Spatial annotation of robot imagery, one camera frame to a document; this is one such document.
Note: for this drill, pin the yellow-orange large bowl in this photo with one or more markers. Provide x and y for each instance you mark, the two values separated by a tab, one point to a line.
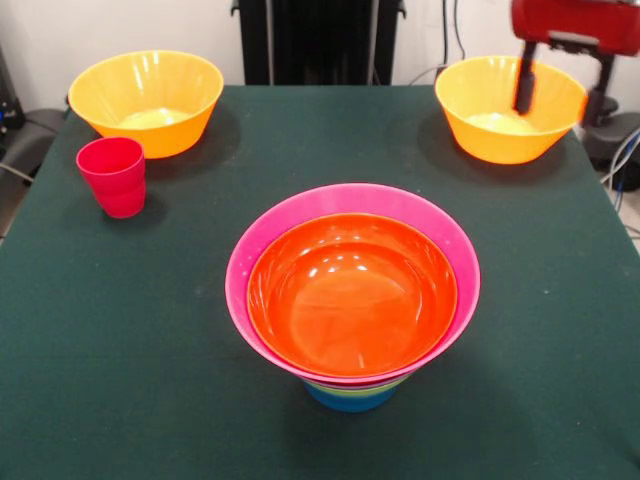
490	145
150	135

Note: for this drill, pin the purple bowl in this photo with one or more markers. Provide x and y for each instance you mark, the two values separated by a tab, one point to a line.
350	386

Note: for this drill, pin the blue bowl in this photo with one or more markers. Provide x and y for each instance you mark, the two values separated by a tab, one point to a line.
350	402

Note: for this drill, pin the black computer equipment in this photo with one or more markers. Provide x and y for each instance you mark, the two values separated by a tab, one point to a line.
10	100

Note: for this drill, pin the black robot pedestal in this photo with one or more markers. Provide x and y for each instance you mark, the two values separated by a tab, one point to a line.
310	30

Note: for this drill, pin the red cup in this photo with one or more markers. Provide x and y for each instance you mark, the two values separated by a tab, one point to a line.
117	190

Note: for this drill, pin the orange shallow bowl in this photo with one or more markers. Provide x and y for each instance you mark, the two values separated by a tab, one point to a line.
350	300

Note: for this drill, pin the pink large bowl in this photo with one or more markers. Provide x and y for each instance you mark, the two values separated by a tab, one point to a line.
240	280

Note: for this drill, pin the grey office chair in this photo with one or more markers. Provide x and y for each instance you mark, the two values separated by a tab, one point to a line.
35	140

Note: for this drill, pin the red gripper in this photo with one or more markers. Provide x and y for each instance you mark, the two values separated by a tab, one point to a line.
575	20

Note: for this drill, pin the dark green tablecloth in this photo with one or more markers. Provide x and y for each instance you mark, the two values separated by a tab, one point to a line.
150	400

